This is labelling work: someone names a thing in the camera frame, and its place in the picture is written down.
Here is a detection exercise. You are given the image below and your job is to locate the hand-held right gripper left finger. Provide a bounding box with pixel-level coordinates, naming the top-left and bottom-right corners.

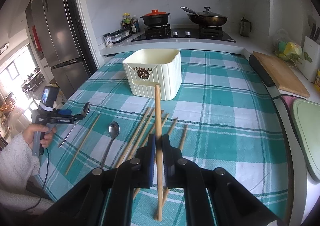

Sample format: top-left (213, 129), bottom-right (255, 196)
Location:
top-left (34, 133), bottom-right (160, 226)

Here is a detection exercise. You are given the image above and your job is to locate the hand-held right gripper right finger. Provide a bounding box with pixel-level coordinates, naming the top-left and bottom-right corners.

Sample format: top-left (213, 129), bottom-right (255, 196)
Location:
top-left (161, 134), bottom-right (285, 226)

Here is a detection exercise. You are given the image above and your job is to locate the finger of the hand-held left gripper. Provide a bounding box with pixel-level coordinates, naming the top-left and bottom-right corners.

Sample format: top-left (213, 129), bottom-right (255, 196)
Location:
top-left (71, 113), bottom-right (85, 124)

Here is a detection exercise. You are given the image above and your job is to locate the steel spoon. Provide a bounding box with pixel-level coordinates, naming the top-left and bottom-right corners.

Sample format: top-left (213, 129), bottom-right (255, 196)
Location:
top-left (99, 121), bottom-right (120, 170)
top-left (57, 102), bottom-right (91, 148)

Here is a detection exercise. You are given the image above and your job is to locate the bunch of wooden chopsticks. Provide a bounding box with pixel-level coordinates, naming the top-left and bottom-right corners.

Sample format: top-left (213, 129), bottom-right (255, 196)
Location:
top-left (64, 107), bottom-right (188, 206)

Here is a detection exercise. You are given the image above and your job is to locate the long wooden chopstick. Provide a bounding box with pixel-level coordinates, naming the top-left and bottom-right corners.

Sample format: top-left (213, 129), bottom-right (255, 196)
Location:
top-left (154, 84), bottom-right (162, 221)

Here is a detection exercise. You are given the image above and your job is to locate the cream ribbed utensil container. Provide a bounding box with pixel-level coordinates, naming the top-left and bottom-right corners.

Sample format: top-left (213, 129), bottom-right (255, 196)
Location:
top-left (122, 49), bottom-right (182, 101)

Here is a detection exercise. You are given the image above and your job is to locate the person's left forearm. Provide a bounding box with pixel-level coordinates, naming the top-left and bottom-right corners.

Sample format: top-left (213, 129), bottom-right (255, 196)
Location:
top-left (0, 132), bottom-right (42, 188)

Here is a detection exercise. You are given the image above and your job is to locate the person's left hand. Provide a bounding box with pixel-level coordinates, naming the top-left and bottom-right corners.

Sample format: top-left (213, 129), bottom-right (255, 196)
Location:
top-left (22, 124), bottom-right (57, 149)

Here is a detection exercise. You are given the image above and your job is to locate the dark dining furniture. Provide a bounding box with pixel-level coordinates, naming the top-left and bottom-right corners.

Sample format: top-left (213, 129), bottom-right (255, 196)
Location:
top-left (21, 70), bottom-right (44, 94)

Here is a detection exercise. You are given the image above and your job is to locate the teal checked tablecloth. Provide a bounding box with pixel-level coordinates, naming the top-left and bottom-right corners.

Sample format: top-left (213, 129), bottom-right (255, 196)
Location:
top-left (32, 50), bottom-right (292, 226)

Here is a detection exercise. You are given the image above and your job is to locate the stainless steel refrigerator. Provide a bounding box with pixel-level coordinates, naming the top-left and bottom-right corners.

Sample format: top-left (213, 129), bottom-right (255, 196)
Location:
top-left (25, 0), bottom-right (98, 99)

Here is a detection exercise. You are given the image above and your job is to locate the black lid shaker jar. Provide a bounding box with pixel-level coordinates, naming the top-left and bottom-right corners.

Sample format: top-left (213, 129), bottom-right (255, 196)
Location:
top-left (103, 33), bottom-right (113, 48)

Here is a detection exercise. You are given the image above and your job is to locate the black spice jar rack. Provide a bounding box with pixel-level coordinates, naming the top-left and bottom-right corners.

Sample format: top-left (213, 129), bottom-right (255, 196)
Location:
top-left (110, 28), bottom-right (132, 43)

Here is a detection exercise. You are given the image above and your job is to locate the person's white fluffy garment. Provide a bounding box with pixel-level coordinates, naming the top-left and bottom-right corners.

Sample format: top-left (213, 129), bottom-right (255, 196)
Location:
top-left (0, 186), bottom-right (54, 216)

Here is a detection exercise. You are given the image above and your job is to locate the black clay pot orange lid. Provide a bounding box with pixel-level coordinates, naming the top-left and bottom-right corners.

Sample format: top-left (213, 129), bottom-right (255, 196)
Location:
top-left (140, 9), bottom-right (171, 27)

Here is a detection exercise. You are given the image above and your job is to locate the black gas cooktop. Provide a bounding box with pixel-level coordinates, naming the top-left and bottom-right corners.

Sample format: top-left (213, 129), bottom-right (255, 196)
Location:
top-left (130, 23), bottom-right (236, 43)

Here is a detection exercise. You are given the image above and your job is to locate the black rounded board holder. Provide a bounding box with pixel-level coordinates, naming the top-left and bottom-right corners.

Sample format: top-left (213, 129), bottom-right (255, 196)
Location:
top-left (249, 54), bottom-right (275, 87)

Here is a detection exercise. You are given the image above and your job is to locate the pink cloth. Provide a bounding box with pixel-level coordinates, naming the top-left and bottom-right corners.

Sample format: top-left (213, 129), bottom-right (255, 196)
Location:
top-left (282, 94), bottom-right (297, 117)

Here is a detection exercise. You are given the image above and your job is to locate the pale green cutting board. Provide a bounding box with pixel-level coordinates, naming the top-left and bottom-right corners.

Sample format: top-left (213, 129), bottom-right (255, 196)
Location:
top-left (291, 99), bottom-right (320, 182)

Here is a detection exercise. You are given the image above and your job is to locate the wooden cutting board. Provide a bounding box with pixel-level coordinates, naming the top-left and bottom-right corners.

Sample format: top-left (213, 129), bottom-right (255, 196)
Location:
top-left (252, 51), bottom-right (310, 99)

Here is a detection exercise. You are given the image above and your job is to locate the wok with glass lid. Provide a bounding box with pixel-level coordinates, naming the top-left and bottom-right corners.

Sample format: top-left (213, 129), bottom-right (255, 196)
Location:
top-left (180, 6), bottom-right (228, 27)

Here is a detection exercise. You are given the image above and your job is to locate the white knife block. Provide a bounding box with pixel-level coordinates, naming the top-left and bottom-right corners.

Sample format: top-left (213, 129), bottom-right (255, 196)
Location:
top-left (297, 23), bottom-right (320, 83)

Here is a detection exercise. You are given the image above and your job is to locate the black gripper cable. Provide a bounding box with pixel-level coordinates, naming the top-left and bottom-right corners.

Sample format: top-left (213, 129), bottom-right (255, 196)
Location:
top-left (15, 151), bottom-right (49, 216)

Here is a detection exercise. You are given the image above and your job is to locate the red wall-mounted object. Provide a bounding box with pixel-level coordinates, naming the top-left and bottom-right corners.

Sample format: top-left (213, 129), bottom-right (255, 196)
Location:
top-left (32, 25), bottom-right (42, 53)

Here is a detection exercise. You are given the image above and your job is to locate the glass pitcher with handle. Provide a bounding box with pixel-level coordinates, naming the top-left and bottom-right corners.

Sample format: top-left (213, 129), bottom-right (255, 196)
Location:
top-left (240, 17), bottom-right (252, 37)

